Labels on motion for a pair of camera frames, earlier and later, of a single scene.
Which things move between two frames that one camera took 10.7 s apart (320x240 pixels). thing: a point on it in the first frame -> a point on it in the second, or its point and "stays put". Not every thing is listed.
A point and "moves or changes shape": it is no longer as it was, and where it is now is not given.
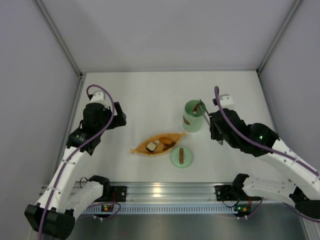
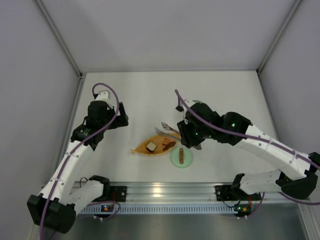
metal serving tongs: x=205 y=112 moves or changes shape
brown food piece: x=168 y=146 stays put
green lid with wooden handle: x=181 y=157 stays put
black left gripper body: x=119 y=116 stays put
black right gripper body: x=215 y=127 -> x=186 y=135
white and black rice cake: x=151 y=147 stays put
